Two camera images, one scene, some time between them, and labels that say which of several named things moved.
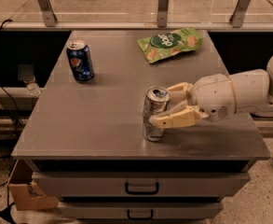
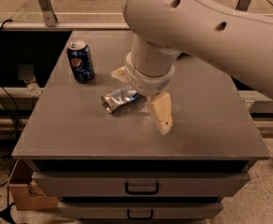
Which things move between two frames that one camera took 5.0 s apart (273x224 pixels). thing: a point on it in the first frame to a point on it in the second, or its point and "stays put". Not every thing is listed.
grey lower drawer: (140, 210) stays put
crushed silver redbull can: (156, 101) to (118, 97)
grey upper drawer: (140, 184) stays put
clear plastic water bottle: (33, 87) stays put
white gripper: (212, 96) to (146, 83)
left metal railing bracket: (45, 5) stays put
